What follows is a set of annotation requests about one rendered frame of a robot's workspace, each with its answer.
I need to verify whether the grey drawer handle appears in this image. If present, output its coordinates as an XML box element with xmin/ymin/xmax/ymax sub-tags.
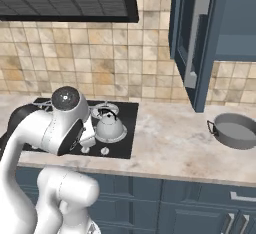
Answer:
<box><xmin>229</xmin><ymin>191</ymin><xmax>256</xmax><ymax>203</ymax></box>

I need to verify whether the grey base door handle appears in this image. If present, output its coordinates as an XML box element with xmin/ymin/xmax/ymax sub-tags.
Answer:
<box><xmin>236</xmin><ymin>213</ymin><xmax>250</xmax><ymax>234</ymax></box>
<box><xmin>221</xmin><ymin>212</ymin><xmax>235</xmax><ymax>234</ymax></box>

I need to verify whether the black stove hob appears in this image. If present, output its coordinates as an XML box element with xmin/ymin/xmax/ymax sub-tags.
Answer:
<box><xmin>0</xmin><ymin>97</ymin><xmax>140</xmax><ymax>160</ymax></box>

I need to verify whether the blue base cabinet door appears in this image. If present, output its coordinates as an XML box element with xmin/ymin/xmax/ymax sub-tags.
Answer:
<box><xmin>233</xmin><ymin>210</ymin><xmax>256</xmax><ymax>234</ymax></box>
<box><xmin>157</xmin><ymin>207</ymin><xmax>237</xmax><ymax>234</ymax></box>

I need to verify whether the blue drawer front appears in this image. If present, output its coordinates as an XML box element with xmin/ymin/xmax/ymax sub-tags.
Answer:
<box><xmin>161</xmin><ymin>179</ymin><xmax>256</xmax><ymax>214</ymax></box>

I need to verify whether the blue wall cabinet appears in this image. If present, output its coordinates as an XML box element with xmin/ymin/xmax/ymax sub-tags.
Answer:
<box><xmin>213</xmin><ymin>0</ymin><xmax>256</xmax><ymax>63</ymax></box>

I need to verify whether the blue wall cabinet door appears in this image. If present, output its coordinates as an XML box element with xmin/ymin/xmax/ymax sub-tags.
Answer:
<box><xmin>168</xmin><ymin>0</ymin><xmax>232</xmax><ymax>114</ymax></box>

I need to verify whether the silver kettle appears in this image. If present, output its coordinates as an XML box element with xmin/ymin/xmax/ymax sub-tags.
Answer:
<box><xmin>94</xmin><ymin>108</ymin><xmax>128</xmax><ymax>143</ymax></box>

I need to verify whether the blue base cabinet front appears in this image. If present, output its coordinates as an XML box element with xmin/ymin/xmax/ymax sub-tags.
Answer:
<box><xmin>14</xmin><ymin>166</ymin><xmax>164</xmax><ymax>234</ymax></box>

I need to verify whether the grey cabinet door handle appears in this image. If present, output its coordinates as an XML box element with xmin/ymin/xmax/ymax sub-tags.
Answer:
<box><xmin>183</xmin><ymin>0</ymin><xmax>212</xmax><ymax>89</ymax></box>

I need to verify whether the grey pot with black handles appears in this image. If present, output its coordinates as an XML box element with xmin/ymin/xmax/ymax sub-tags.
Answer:
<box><xmin>206</xmin><ymin>112</ymin><xmax>256</xmax><ymax>151</ymax></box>

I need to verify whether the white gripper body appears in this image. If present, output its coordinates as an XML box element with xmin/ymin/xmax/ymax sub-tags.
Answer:
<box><xmin>79</xmin><ymin>115</ymin><xmax>98</xmax><ymax>148</ymax></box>

